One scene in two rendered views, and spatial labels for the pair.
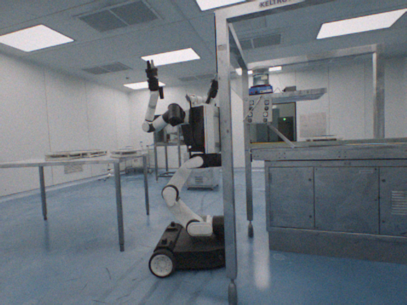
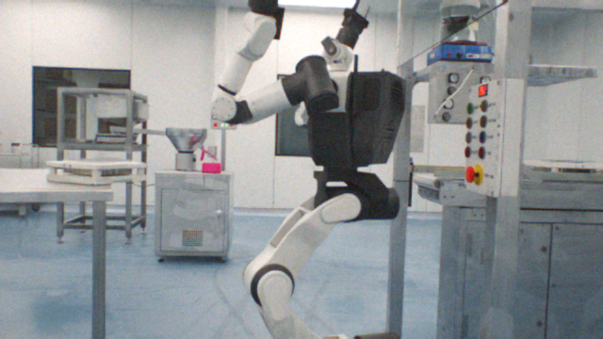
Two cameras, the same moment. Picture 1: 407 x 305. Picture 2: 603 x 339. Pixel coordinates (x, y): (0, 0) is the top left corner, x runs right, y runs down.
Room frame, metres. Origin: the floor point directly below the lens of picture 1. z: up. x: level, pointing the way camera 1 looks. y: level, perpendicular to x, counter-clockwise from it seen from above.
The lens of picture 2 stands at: (0.38, 0.78, 1.03)
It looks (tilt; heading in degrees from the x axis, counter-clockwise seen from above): 3 degrees down; 338
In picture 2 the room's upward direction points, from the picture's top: 2 degrees clockwise
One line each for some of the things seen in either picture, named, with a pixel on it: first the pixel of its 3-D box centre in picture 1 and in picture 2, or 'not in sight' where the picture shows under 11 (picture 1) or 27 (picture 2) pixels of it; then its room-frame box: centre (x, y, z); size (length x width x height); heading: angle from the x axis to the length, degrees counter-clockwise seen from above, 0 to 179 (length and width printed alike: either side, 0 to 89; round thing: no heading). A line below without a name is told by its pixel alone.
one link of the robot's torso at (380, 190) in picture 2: (206, 157); (357, 195); (1.84, -0.02, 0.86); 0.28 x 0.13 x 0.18; 87
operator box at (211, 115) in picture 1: (214, 129); (493, 138); (1.27, -0.06, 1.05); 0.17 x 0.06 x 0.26; 162
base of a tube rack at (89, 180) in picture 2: (126, 155); (98, 177); (2.32, 0.81, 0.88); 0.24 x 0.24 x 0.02; 44
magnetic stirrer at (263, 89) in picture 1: (261, 92); (458, 56); (1.97, -0.53, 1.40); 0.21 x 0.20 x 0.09; 162
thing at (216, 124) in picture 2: not in sight; (223, 137); (4.76, -0.20, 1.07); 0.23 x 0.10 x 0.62; 72
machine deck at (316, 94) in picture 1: (283, 98); (496, 76); (1.96, -0.72, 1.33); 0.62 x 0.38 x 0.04; 72
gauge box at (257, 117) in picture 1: (258, 111); (460, 98); (1.89, -0.48, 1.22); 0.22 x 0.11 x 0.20; 72
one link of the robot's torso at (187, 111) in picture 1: (200, 124); (352, 116); (1.82, 0.02, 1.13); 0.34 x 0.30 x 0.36; 131
